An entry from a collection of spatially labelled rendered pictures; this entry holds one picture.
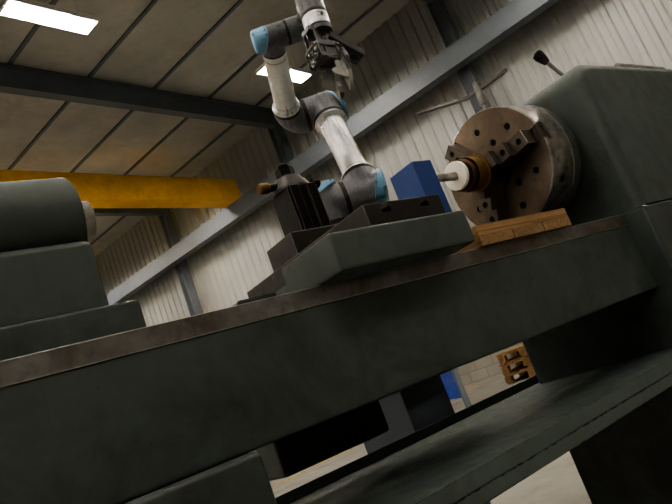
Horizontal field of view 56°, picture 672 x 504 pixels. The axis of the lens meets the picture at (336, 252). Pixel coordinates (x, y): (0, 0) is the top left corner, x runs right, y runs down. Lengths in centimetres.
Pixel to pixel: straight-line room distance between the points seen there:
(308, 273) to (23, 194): 41
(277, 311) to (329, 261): 10
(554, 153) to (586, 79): 23
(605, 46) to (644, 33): 61
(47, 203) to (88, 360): 26
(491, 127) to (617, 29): 1072
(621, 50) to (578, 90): 1049
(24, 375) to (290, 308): 35
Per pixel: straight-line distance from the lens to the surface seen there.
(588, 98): 170
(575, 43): 1249
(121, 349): 80
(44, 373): 78
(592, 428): 106
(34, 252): 92
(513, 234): 127
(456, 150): 167
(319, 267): 94
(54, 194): 97
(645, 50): 1210
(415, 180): 138
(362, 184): 198
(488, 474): 88
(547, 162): 157
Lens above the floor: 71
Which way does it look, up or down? 12 degrees up
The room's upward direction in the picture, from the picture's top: 21 degrees counter-clockwise
